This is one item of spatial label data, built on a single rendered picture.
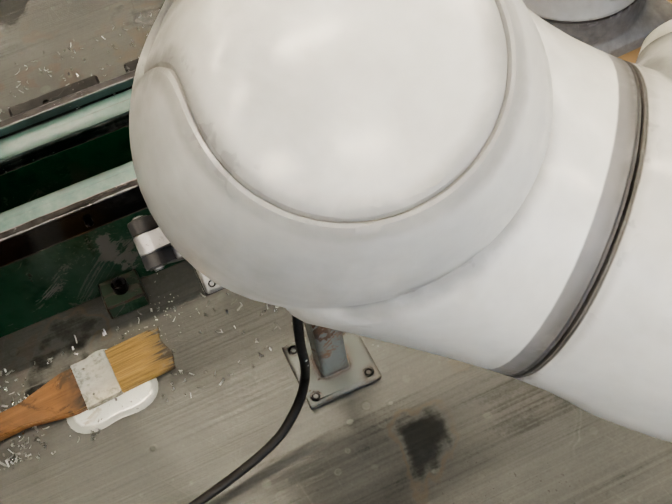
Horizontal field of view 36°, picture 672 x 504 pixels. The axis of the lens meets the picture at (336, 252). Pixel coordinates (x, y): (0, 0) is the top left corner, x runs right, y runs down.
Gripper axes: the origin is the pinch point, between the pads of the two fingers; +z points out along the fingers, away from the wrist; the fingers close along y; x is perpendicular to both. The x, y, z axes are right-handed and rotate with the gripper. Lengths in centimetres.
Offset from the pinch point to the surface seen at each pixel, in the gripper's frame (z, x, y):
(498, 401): 24.6, 22.2, -16.5
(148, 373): 33.9, 8.2, 10.6
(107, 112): 37.7, -16.1, 4.6
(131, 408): 32.8, 10.5, 13.1
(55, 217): 30.5, -7.8, 12.5
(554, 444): 21.3, 26.8, -18.6
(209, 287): 7.9, 3.1, 3.2
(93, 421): 33.0, 10.2, 16.7
